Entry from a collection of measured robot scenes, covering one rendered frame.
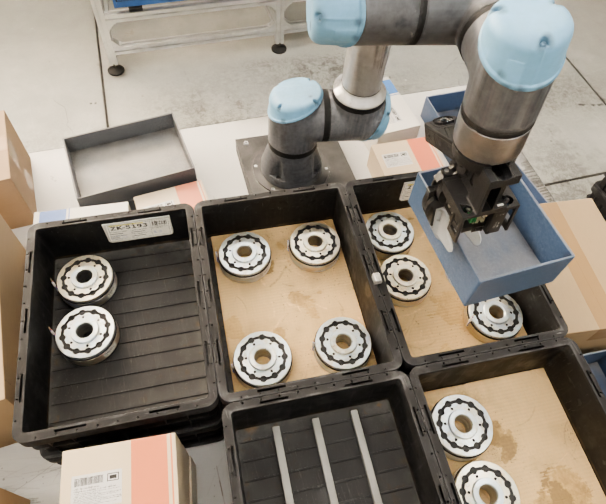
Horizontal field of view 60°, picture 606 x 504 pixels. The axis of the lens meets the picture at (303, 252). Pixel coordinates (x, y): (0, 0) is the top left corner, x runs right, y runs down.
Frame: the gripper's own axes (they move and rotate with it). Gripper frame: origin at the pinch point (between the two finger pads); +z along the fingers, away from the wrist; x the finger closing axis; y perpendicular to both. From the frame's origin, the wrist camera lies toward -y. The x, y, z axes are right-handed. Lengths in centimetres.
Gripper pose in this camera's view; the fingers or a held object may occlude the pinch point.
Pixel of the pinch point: (444, 229)
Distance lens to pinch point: 78.7
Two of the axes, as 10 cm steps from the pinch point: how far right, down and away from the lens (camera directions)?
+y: 2.5, 8.2, -5.2
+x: 9.7, -2.3, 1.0
